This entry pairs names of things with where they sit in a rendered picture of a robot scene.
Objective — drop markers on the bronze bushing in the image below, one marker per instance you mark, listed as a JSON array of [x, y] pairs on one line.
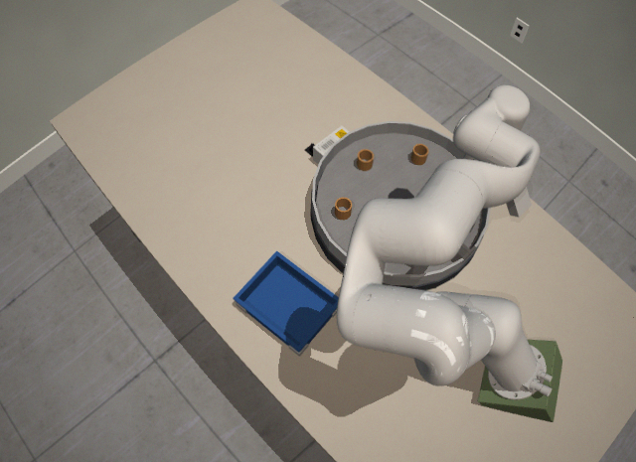
[[365, 165], [419, 159], [343, 202]]

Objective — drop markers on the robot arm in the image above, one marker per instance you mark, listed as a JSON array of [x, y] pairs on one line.
[[429, 230]]

